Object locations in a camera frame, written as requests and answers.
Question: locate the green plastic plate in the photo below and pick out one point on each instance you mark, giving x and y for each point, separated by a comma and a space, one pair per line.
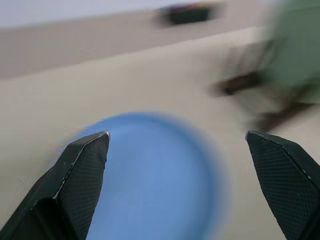
295, 50

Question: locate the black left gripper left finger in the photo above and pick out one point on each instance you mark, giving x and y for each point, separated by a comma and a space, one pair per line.
75, 185

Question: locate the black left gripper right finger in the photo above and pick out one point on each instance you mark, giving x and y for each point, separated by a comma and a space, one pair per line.
287, 185

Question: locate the black button box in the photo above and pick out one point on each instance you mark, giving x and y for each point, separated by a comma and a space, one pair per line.
190, 15

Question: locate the brown wooden dish rack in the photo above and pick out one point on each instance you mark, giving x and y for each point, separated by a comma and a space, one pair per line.
237, 83

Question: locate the blue plastic plate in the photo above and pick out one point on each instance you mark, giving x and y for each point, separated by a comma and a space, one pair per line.
155, 175

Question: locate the cream table cover sheet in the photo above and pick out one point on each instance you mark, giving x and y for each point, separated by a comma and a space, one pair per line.
150, 82

